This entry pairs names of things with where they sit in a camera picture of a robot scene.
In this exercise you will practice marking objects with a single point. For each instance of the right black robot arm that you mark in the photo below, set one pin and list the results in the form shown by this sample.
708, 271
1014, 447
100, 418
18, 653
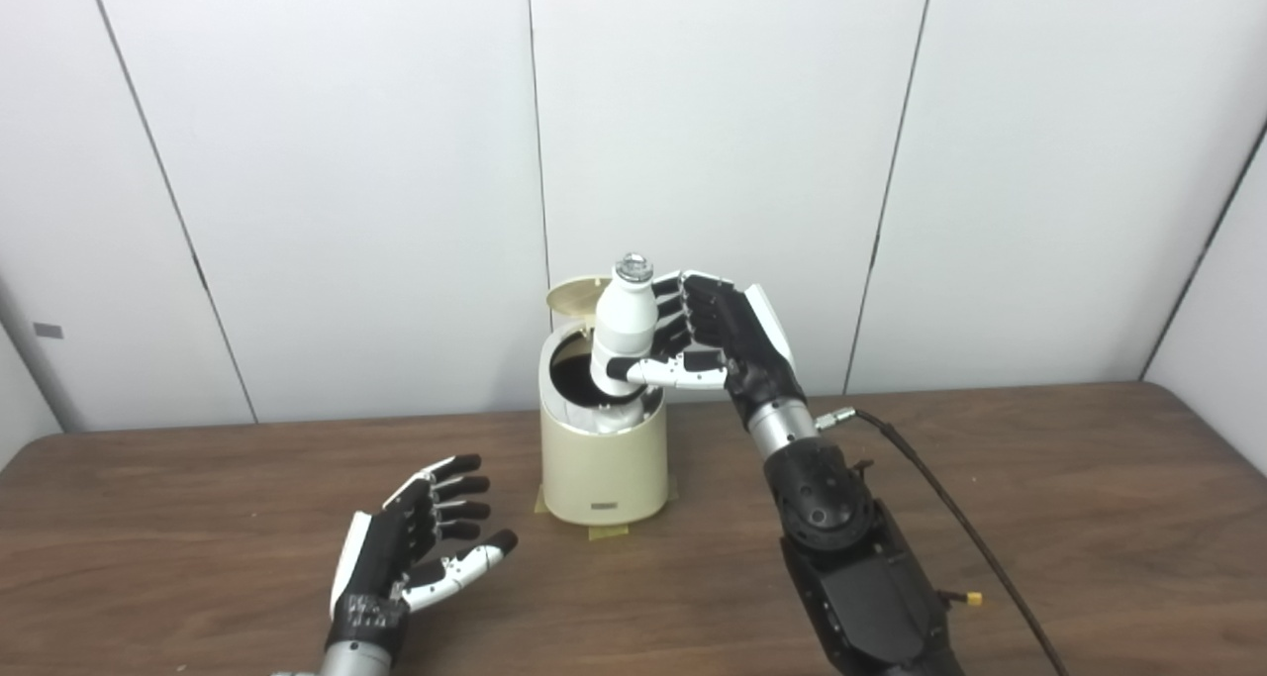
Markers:
851, 577

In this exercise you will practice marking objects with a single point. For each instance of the small white plastic bottle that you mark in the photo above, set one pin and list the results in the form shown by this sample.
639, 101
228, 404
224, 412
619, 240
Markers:
624, 320

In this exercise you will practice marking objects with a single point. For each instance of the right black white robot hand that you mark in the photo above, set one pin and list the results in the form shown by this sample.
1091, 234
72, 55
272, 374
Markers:
742, 344

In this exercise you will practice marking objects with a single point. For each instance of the cream-colored bin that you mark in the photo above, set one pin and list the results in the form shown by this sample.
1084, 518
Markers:
604, 468

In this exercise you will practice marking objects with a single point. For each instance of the grey wall sticker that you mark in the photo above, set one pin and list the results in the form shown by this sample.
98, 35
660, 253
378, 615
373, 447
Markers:
48, 331

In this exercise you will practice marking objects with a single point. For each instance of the cream round bin lid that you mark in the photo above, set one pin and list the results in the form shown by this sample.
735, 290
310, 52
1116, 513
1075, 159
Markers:
574, 295

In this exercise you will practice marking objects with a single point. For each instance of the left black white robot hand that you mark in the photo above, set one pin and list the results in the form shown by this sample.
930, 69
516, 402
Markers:
386, 552

